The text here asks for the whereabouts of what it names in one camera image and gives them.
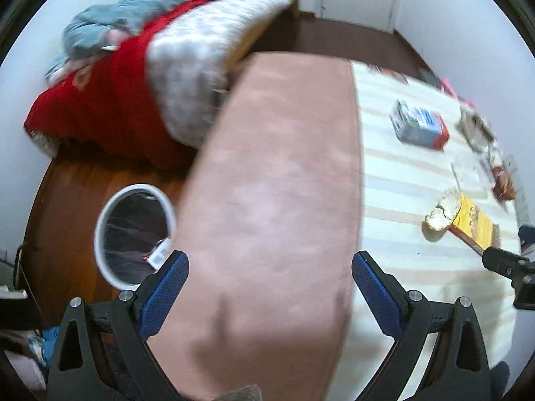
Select blue white drink carton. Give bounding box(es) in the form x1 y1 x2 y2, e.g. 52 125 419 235
390 99 451 151

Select white striped bed sheet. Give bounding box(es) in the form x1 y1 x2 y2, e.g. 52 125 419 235
325 60 528 401

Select yellow cardboard box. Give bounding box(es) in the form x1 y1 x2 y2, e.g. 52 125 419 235
449 194 501 256

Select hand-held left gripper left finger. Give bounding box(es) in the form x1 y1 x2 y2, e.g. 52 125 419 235
49 250 190 401

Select red blanket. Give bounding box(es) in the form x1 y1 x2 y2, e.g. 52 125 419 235
23 0 251 169

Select red white packet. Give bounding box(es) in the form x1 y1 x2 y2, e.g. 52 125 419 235
143 237 172 271

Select red brown snack wrapper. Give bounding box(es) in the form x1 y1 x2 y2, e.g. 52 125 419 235
490 166 518 202

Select blue cloth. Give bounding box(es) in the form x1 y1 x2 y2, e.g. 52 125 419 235
28 326 60 365

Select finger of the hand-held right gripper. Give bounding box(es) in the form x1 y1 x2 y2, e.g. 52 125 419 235
519 225 535 256
482 246 535 311

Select white trash bin black liner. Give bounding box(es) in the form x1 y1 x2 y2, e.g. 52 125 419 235
94 183 177 291

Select pink fleece blanket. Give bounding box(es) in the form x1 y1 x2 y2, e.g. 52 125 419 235
148 52 369 401

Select teal quilt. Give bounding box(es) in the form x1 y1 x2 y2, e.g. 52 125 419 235
45 0 293 84

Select wooden bed frame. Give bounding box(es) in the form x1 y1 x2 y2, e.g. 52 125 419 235
232 2 301 66

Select grey furry cloth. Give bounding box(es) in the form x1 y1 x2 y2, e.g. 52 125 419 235
216 385 262 401

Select crumpled white tissue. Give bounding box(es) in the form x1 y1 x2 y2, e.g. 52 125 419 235
425 187 463 232

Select crumpled grey wrapper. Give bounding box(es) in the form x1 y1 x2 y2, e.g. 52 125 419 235
457 106 497 154

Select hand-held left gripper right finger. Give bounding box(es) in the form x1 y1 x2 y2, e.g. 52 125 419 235
351 250 491 401

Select grey fleece blanket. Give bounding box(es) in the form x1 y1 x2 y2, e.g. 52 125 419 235
147 0 299 148

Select clear plastic bag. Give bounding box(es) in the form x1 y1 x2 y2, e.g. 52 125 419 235
451 154 495 190

